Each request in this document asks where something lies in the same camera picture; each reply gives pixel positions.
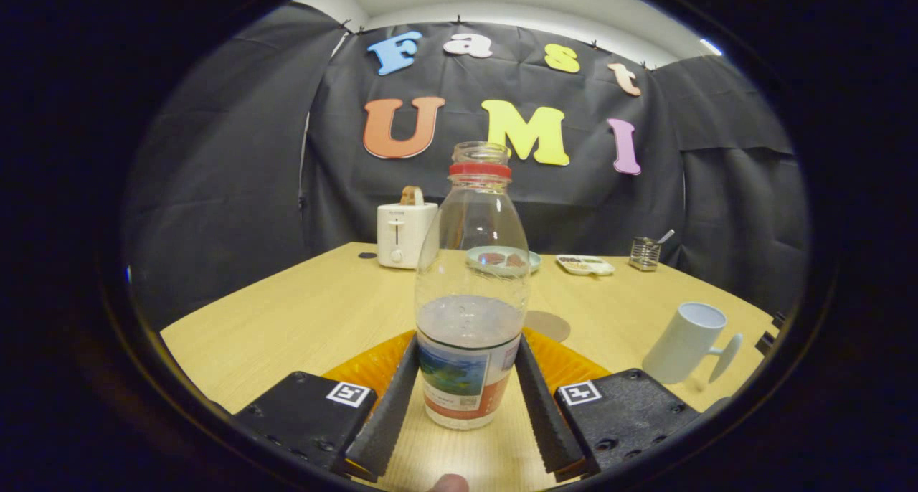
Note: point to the toasted bread slice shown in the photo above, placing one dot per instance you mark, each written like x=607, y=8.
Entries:
x=412, y=196

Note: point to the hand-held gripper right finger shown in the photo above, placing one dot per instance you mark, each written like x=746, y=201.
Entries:
x=545, y=413

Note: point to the white divided snack dish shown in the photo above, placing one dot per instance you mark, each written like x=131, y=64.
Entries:
x=606, y=268

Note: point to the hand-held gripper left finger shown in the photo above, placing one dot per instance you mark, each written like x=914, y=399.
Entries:
x=391, y=413

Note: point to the clear plastic juice bottle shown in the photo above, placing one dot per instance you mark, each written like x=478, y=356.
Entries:
x=470, y=334

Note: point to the black backdrop cloth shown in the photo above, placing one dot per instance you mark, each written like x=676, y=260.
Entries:
x=237, y=155

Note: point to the white cup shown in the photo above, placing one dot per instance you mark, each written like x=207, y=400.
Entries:
x=681, y=341

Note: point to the brown round coaster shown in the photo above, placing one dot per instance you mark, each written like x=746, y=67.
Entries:
x=552, y=327

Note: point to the small ceiling light panel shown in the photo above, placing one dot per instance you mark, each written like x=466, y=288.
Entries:
x=710, y=46

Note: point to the wooden table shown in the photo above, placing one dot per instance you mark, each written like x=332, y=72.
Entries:
x=301, y=320

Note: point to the pale green plate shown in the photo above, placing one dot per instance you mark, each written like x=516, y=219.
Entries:
x=535, y=262

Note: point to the black table edge clamp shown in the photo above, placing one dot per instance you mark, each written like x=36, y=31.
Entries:
x=766, y=343

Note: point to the white toaster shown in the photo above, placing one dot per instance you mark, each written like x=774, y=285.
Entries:
x=401, y=234

